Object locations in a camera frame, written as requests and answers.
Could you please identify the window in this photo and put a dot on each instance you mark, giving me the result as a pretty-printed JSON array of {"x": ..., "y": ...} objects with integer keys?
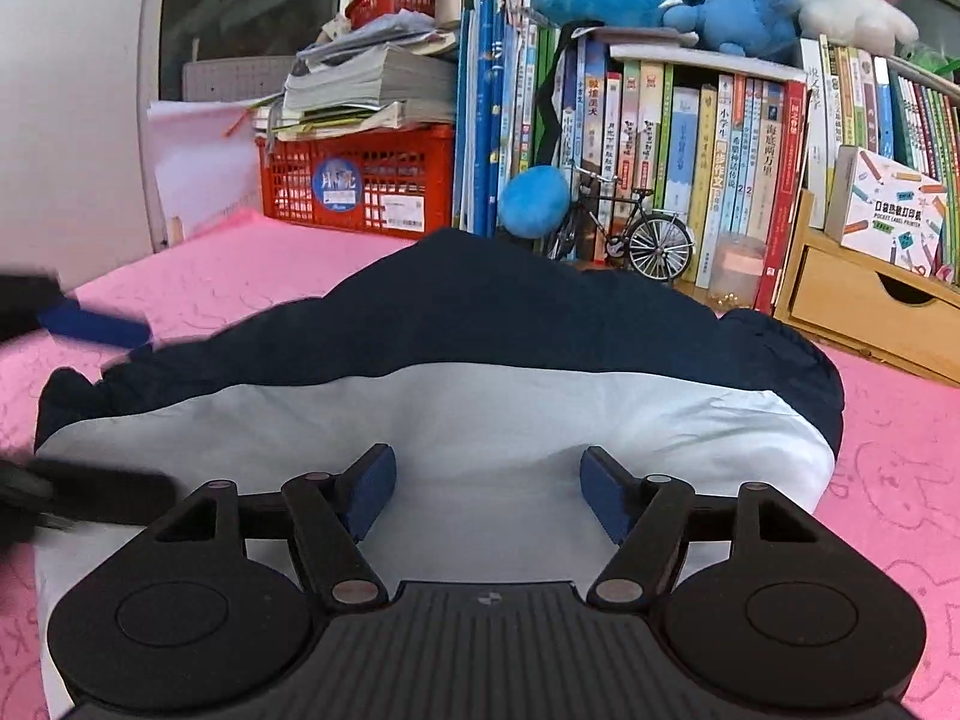
[{"x": 247, "y": 7}]

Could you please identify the row of colourful upright books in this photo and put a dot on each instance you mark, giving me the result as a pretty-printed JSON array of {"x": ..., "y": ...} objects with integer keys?
[{"x": 675, "y": 150}]

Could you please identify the navy and white jacket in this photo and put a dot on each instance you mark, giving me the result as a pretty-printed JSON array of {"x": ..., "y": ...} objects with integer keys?
[{"x": 450, "y": 315}]

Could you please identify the pink blanket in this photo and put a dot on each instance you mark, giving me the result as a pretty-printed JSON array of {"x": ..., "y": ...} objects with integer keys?
[{"x": 225, "y": 277}]

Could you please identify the large red plastic crate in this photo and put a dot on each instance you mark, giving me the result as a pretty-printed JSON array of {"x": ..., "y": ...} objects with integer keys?
[{"x": 405, "y": 165}]

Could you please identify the white printed cardboard box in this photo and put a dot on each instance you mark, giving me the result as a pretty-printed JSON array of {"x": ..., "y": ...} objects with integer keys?
[{"x": 885, "y": 210}]

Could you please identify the small red plastic basket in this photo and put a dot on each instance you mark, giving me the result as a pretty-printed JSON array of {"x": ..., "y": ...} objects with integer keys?
[{"x": 394, "y": 4}]

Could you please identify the miniature bicycle model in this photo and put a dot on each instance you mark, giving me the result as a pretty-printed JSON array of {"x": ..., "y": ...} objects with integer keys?
[{"x": 660, "y": 247}]

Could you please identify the row of thin pastel books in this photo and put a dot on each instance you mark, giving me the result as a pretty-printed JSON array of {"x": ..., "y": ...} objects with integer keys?
[{"x": 862, "y": 97}]

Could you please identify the wooden drawer organizer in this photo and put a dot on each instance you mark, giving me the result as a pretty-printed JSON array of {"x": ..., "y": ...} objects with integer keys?
[{"x": 832, "y": 300}]

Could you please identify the round blue plush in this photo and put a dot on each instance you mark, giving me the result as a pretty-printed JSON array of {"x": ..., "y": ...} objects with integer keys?
[{"x": 534, "y": 202}]

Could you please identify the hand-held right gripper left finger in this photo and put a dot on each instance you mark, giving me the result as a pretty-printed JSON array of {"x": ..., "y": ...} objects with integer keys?
[{"x": 367, "y": 495}]

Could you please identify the stack of papers and booklets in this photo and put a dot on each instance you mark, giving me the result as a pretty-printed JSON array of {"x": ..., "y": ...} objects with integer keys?
[{"x": 375, "y": 82}]

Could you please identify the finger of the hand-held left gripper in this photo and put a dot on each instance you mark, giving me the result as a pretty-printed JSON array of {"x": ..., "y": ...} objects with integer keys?
[
  {"x": 105, "y": 493},
  {"x": 97, "y": 326}
]

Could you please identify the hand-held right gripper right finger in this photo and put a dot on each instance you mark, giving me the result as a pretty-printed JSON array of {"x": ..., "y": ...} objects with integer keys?
[{"x": 606, "y": 495}]

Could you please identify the white board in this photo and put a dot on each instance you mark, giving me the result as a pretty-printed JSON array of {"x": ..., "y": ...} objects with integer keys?
[{"x": 202, "y": 165}]

